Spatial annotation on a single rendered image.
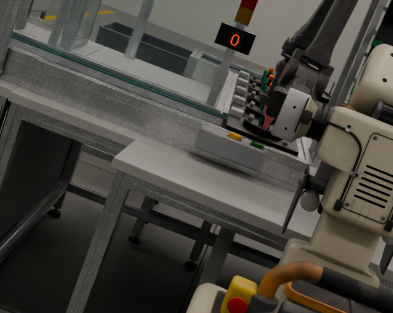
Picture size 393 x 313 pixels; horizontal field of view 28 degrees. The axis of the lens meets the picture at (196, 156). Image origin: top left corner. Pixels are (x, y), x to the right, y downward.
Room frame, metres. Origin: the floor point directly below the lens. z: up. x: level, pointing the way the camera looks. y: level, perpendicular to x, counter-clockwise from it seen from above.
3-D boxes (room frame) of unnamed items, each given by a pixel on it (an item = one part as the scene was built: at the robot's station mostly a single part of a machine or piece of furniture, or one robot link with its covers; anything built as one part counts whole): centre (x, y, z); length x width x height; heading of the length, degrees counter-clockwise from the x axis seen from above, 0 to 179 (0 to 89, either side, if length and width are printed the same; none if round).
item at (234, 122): (2.48, -0.17, 0.96); 0.24 x 0.24 x 0.02; 0
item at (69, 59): (2.50, 0.13, 0.91); 0.84 x 0.28 x 0.10; 90
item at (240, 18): (2.59, 0.02, 1.29); 0.05 x 0.05 x 0.05
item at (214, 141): (2.26, -0.09, 0.93); 0.21 x 0.07 x 0.06; 90
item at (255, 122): (2.48, -0.17, 0.98); 0.14 x 0.14 x 0.02
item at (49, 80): (2.32, 0.10, 0.91); 0.89 x 0.06 x 0.11; 90
